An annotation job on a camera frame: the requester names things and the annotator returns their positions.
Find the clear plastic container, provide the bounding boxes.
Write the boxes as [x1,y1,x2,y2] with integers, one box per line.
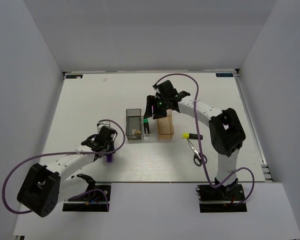
[142,116,158,142]

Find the right corner label sticker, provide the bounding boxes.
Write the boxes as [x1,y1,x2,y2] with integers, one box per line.
[215,72,234,78]

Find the black handled scissors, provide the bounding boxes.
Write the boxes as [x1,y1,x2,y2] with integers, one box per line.
[187,139,203,167]

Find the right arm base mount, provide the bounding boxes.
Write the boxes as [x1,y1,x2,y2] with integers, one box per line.
[195,184,248,213]

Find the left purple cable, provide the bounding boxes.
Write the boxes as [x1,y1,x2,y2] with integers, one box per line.
[1,119,127,215]

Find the green cap highlighter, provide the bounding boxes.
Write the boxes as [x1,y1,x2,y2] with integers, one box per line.
[143,118,150,135]

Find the orange translucent container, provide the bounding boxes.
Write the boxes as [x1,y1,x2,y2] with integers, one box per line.
[156,109,174,141]

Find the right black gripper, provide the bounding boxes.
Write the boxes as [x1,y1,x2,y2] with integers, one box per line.
[143,95,169,120]

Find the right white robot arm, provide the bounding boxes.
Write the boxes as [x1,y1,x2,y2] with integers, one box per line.
[144,80,246,200]

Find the yellow cap highlighter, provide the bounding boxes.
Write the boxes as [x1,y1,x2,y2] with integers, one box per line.
[182,132,203,140]

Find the left corner label sticker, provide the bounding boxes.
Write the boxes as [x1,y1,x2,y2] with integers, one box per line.
[65,74,83,79]

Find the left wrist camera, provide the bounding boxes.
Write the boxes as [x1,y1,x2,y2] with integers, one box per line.
[96,121,111,129]

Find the grey translucent container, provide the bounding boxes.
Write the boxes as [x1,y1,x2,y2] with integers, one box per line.
[125,108,142,141]

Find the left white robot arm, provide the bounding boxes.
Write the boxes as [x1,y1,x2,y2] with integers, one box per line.
[17,125,118,218]

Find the corner label sticker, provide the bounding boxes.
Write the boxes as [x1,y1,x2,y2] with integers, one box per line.
[215,72,234,78]
[65,74,83,79]

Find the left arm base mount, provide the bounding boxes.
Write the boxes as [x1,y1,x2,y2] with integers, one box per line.
[58,173,111,212]

